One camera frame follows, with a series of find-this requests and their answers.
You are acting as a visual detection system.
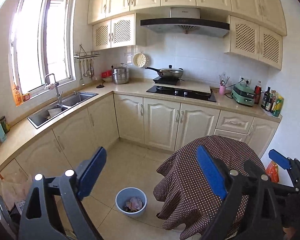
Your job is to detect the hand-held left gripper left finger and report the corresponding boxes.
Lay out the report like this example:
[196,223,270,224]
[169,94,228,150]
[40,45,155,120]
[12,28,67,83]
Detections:
[17,146,107,240]

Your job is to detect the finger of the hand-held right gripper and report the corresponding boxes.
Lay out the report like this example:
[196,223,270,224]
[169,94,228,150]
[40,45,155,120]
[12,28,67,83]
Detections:
[268,149,300,181]

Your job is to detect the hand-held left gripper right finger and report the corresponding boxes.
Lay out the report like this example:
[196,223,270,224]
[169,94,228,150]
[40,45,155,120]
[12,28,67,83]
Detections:
[196,145,283,240]

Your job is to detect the blue plastic trash bin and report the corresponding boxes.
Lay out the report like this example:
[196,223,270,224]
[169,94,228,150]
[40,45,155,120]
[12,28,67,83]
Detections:
[115,187,147,218]

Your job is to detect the white red-print plastic bag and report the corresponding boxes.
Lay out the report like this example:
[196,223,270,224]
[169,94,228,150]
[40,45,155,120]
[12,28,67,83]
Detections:
[129,196,144,211]

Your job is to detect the red orange printed bag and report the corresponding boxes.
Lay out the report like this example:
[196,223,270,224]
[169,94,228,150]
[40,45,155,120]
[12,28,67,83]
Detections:
[265,160,280,183]

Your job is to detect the brown polka dot tablecloth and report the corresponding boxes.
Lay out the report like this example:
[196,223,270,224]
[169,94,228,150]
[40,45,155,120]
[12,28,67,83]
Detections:
[153,135,270,240]

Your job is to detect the green yellow bottle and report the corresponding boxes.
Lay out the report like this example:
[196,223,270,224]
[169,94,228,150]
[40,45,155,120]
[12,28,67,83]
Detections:
[272,96,284,117]

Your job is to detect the dark oil bottle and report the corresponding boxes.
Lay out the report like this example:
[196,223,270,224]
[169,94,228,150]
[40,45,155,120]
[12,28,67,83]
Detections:
[269,89,277,112]
[261,87,271,111]

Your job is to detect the cream base kitchen cabinets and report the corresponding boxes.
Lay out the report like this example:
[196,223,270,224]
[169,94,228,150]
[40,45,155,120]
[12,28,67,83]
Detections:
[0,94,280,205]

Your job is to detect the green electric cooker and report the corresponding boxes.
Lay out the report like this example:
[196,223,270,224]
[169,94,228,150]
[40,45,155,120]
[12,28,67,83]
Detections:
[231,83,256,107]

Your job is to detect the stainless steel double sink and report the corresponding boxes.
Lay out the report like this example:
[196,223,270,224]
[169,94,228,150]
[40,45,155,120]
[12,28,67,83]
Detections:
[27,91,99,130]

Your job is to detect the translucent plastic bag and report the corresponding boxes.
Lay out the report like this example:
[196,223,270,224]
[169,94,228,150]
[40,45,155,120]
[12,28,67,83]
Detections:
[0,171,33,210]

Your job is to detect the steel kitchen faucet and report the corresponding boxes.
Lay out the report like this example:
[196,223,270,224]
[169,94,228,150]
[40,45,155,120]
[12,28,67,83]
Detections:
[44,73,63,105]

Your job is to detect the steel spatula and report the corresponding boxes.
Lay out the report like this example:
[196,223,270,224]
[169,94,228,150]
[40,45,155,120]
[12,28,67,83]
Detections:
[79,59,85,86]

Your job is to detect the beige kitchen countertop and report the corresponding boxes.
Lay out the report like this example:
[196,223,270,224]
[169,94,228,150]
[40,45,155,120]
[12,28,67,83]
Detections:
[0,79,283,180]

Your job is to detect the black glass hob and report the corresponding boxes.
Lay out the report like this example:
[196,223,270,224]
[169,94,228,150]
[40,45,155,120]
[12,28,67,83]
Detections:
[146,85,217,103]

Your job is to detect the dark round object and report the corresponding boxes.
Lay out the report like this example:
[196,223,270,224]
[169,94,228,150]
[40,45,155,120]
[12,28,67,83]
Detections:
[0,192,18,240]

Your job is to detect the dark green jar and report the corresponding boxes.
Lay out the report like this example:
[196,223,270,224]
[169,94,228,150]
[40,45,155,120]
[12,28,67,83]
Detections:
[0,116,10,134]

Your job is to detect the stainless steel stock pot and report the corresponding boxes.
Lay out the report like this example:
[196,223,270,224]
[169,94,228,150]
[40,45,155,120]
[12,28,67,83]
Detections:
[111,63,130,85]

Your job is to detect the black induction cooker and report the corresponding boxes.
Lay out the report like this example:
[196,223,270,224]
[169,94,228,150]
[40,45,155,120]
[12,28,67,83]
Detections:
[153,76,185,86]

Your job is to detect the orange bottle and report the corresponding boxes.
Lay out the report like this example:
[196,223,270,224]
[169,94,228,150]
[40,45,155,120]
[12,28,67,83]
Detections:
[13,84,23,106]

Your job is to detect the black wok with lid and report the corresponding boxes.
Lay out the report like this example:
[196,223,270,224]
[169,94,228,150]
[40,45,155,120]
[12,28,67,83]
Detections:
[144,65,184,79]

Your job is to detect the cream round colander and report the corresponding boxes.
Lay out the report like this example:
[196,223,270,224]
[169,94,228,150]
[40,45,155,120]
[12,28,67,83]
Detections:
[133,53,147,68]

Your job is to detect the cream lattice door cabinet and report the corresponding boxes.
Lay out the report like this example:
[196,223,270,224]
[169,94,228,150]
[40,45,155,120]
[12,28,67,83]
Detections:
[92,14,147,51]
[224,15,283,71]

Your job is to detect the kitchen window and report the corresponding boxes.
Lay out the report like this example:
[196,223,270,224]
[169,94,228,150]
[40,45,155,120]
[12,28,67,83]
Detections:
[9,0,77,98]

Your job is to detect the steel range hood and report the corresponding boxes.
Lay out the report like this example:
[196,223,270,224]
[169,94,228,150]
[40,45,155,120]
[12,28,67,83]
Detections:
[140,7,230,38]

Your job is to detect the wall utensil rack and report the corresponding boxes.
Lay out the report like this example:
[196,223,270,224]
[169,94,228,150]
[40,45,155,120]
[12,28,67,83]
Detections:
[74,44,100,61]

